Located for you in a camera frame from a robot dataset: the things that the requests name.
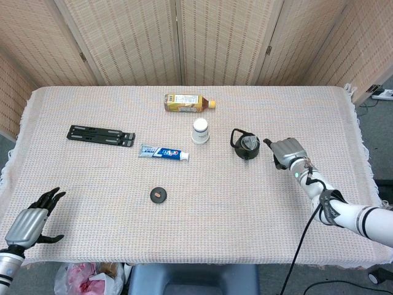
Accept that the pyramid tea bag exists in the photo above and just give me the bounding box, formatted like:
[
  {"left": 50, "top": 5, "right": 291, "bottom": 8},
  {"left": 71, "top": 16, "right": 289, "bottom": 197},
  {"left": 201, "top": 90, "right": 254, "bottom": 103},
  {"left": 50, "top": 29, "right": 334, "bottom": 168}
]
[{"left": 240, "top": 136, "right": 258, "bottom": 152}]

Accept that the woven checkered tablecloth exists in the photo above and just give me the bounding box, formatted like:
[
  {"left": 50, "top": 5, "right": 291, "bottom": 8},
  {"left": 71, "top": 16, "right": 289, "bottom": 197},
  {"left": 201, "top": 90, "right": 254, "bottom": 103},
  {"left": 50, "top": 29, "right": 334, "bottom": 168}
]
[{"left": 0, "top": 83, "right": 393, "bottom": 270}]

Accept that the blue white toothpaste tube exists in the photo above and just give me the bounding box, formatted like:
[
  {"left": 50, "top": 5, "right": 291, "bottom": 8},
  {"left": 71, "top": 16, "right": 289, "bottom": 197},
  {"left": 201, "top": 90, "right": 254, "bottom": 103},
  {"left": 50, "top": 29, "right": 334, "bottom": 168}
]
[{"left": 138, "top": 144, "right": 190, "bottom": 162}]

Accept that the black teapot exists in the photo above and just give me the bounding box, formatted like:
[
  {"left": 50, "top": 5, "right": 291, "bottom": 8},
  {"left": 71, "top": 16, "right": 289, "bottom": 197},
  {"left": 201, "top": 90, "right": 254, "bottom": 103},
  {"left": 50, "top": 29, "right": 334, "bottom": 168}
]
[{"left": 230, "top": 128, "right": 262, "bottom": 160}]

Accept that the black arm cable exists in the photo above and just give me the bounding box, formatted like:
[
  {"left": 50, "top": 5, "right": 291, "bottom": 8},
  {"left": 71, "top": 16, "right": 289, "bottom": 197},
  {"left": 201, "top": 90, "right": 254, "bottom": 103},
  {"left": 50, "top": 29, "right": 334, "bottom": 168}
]
[{"left": 278, "top": 176, "right": 328, "bottom": 295}]

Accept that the black folding laptop stand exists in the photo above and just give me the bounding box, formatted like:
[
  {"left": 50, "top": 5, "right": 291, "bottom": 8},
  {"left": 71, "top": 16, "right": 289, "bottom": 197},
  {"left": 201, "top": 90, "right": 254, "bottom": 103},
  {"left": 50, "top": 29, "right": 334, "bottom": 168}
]
[{"left": 66, "top": 124, "right": 136, "bottom": 148}]

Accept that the yellow tea drink bottle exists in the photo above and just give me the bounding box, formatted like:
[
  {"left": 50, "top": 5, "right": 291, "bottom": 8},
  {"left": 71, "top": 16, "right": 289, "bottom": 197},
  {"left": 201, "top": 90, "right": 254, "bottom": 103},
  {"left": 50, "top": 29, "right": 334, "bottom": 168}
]
[{"left": 164, "top": 93, "right": 217, "bottom": 113}]

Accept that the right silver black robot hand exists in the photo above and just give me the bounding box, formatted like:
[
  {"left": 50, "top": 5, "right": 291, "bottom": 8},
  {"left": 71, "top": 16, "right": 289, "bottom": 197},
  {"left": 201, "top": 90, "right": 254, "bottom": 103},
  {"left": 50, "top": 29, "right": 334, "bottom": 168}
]
[{"left": 263, "top": 137, "right": 308, "bottom": 171}]

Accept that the white paper cup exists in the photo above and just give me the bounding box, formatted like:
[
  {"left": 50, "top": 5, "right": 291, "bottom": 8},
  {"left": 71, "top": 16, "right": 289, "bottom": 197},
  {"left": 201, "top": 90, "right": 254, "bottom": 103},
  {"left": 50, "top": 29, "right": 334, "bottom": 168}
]
[{"left": 190, "top": 118, "right": 212, "bottom": 146}]

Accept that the white pink plastic bag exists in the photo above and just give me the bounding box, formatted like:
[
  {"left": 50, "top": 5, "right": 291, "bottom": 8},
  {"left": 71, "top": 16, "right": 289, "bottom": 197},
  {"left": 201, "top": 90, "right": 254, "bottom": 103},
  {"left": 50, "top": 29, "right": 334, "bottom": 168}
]
[{"left": 54, "top": 262, "right": 125, "bottom": 295}]

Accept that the white power strip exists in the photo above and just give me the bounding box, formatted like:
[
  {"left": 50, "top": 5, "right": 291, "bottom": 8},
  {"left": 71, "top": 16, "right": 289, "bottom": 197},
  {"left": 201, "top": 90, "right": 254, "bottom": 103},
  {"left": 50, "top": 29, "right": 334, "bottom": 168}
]
[{"left": 371, "top": 88, "right": 393, "bottom": 100}]

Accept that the black caster wheel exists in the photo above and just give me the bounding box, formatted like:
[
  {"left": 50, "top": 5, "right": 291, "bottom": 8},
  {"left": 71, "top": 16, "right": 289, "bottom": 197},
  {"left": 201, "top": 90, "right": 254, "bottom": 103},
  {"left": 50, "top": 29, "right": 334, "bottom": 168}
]
[{"left": 368, "top": 270, "right": 385, "bottom": 285}]

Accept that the woven folding screen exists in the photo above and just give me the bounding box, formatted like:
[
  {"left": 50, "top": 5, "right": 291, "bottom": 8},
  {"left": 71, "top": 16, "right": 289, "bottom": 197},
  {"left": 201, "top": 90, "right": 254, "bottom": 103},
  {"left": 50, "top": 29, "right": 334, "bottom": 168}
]
[{"left": 0, "top": 0, "right": 393, "bottom": 139}]

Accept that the black round disc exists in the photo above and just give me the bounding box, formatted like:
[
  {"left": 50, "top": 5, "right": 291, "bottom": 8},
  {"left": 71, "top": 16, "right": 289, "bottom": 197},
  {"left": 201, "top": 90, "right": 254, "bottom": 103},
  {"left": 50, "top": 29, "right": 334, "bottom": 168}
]
[{"left": 150, "top": 187, "right": 169, "bottom": 204}]

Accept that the blue grey stool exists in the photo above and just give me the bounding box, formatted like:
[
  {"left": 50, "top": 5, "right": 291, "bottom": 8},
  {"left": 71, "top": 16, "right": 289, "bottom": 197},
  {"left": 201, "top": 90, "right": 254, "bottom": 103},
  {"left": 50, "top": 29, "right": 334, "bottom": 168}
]
[{"left": 126, "top": 263, "right": 262, "bottom": 295}]

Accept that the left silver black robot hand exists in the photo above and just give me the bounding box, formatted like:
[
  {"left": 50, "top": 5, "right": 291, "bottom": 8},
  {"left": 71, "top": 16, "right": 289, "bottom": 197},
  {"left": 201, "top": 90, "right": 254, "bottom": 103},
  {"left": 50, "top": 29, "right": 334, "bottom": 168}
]
[{"left": 4, "top": 187, "right": 67, "bottom": 250}]

